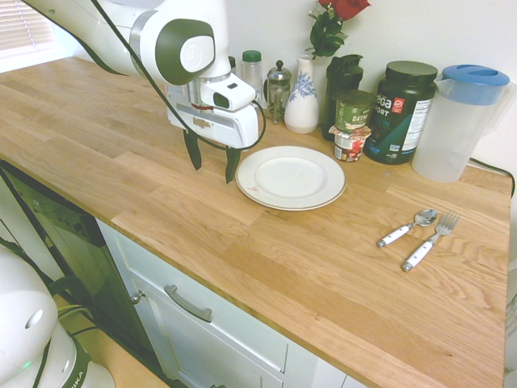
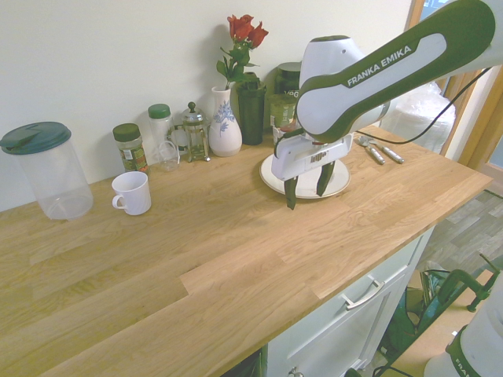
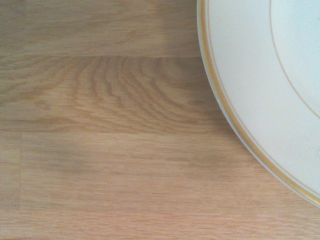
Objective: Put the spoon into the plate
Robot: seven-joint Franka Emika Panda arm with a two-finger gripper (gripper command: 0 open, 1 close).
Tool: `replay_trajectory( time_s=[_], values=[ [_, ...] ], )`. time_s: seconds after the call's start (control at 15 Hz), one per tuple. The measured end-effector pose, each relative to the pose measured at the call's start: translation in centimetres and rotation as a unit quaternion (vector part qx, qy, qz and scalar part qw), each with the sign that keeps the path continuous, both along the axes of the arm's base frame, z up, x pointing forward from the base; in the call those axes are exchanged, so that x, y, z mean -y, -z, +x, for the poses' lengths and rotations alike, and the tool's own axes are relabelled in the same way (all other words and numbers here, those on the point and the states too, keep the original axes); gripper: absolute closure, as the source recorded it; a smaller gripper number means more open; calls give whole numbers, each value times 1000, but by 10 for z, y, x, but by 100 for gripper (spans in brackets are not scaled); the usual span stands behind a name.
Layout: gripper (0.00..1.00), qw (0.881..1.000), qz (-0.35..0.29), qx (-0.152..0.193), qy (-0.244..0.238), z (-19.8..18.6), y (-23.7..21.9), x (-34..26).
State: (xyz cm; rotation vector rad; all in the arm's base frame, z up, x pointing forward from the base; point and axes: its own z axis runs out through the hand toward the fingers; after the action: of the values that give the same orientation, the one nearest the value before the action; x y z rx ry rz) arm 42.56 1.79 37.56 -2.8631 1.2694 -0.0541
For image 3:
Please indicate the white plate with gold rim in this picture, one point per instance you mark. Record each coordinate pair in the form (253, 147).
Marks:
(255, 75)

